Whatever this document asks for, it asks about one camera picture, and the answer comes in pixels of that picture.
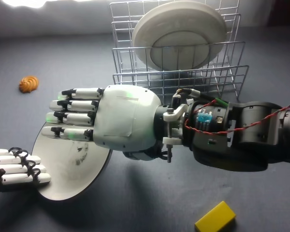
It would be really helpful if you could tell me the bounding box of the green cable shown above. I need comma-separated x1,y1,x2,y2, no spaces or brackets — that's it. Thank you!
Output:
214,96,230,107

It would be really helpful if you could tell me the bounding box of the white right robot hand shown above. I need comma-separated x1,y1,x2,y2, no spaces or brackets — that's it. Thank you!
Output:
41,84,165,161

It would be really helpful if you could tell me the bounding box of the white plate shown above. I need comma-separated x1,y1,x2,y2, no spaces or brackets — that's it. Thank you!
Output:
131,1,227,72
31,120,114,201

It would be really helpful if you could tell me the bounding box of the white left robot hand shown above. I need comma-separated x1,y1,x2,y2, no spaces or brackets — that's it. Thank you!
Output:
0,147,51,194

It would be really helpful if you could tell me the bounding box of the yellow rectangular block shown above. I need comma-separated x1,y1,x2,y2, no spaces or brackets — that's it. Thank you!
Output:
194,200,237,232

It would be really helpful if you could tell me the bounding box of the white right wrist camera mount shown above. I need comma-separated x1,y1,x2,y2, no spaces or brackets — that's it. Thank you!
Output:
162,88,201,163

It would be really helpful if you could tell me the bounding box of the orange swirl cookie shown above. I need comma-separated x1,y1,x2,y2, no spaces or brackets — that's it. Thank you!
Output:
18,75,39,94

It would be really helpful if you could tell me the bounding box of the silver wire dish rack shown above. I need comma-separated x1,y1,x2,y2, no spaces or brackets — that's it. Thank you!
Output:
109,0,249,102

